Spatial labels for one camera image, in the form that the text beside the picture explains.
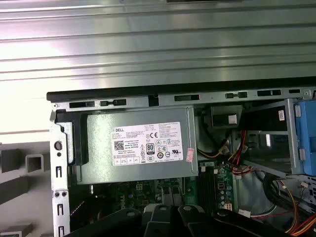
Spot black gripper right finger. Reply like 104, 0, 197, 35
178, 205, 293, 237

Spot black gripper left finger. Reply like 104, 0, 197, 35
64, 204, 185, 237

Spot orange red yellow power wire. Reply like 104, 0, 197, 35
278, 180, 316, 237

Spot green motherboard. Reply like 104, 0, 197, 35
90, 160, 239, 218

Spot grey power supply unit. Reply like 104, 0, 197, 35
76, 106, 199, 186

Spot black open PC case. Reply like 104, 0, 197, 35
46, 85, 316, 237

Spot grey parts rack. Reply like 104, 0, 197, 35
0, 142, 54, 237

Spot yellow and black wires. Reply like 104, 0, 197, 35
197, 138, 229, 161

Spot thick black cable bundle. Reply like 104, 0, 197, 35
263, 172, 301, 213

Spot blue plastic drive bracket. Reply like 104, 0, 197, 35
293, 100, 316, 176

